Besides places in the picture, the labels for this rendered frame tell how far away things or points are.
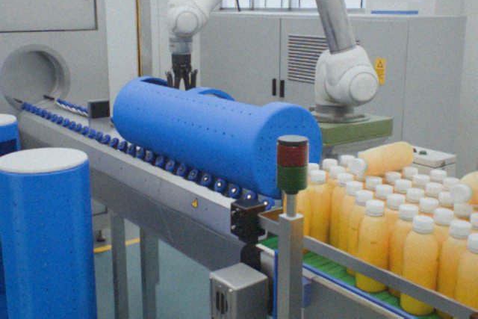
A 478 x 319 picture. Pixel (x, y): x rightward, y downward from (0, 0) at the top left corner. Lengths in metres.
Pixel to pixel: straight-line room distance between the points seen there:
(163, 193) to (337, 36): 0.83
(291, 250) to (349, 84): 1.02
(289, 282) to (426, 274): 0.27
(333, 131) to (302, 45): 1.75
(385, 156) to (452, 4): 3.15
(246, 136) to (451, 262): 0.69
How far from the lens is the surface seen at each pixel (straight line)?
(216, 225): 1.86
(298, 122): 1.75
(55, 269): 1.97
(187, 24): 2.02
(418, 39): 3.41
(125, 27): 7.13
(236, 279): 1.50
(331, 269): 1.47
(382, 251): 1.34
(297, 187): 1.17
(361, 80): 2.12
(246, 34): 4.42
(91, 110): 2.81
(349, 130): 2.29
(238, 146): 1.69
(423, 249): 1.25
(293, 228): 1.20
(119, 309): 2.82
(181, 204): 2.02
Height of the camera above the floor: 1.52
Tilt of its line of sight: 13 degrees down
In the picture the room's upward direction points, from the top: straight up
